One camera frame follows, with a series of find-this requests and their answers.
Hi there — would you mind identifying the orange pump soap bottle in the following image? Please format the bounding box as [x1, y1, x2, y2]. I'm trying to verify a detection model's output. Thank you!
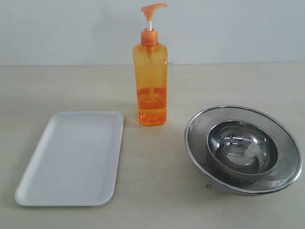
[133, 3, 168, 126]

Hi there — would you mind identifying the small stainless steel bowl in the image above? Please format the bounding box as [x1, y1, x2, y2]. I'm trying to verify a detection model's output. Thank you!
[206, 120, 280, 185]

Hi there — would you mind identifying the steel mesh strainer basin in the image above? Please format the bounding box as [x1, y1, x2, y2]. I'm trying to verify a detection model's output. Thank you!
[184, 105, 302, 196]

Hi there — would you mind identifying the white rectangular plastic tray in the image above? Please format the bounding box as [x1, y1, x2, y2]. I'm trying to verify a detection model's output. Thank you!
[14, 111, 124, 207]

